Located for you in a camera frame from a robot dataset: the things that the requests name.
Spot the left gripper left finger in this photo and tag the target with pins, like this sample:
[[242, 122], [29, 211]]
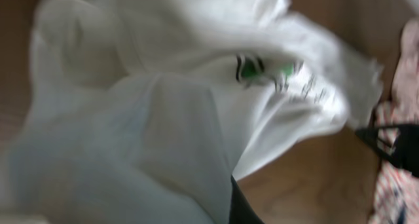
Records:
[[240, 210]]

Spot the white t-shirt green logo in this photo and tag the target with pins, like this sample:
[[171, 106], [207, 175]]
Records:
[[146, 111]]

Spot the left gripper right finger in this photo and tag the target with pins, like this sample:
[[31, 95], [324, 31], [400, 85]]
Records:
[[402, 153]]

